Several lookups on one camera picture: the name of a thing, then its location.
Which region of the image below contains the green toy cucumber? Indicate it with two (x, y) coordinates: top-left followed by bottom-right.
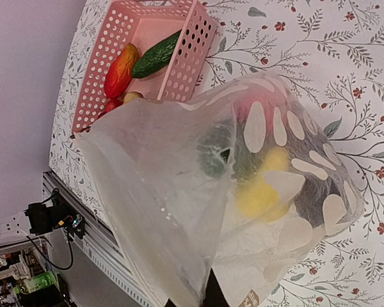
(132, 30), (181, 79)

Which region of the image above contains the red orange mango toy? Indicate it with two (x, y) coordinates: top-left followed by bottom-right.
(104, 43), (140, 99)

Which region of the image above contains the purple toy eggplant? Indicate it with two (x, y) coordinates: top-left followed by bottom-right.
(284, 173), (350, 228)

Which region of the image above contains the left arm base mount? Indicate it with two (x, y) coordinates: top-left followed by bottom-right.
(24, 188), (85, 239)

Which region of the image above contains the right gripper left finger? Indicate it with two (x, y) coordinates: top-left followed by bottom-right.
(164, 299), (177, 307)

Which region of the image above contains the green bottle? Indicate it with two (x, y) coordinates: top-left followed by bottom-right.
(14, 272), (57, 294)

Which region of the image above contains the pink plastic basket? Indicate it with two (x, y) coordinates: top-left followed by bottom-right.
(72, 1), (217, 132)

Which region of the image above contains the white power strip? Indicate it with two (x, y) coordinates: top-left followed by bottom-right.
(0, 212), (30, 246)

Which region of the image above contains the red lychee toy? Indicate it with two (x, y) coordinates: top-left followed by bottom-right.
(104, 98), (123, 113)

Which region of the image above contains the clear dotted zip bag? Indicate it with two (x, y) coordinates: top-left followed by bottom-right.
(75, 72), (364, 306)

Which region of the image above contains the green toy vegetable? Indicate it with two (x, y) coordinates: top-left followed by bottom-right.
(197, 120), (262, 182)

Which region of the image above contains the floral table mat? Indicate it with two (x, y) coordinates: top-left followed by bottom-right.
(49, 1), (384, 306)

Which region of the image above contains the aluminium front rail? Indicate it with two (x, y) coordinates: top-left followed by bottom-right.
(43, 171), (152, 306)

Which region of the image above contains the yellow toy pear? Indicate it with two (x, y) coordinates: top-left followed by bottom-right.
(236, 147), (289, 223)

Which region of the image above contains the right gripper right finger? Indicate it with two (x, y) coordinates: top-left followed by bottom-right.
(202, 269), (230, 307)

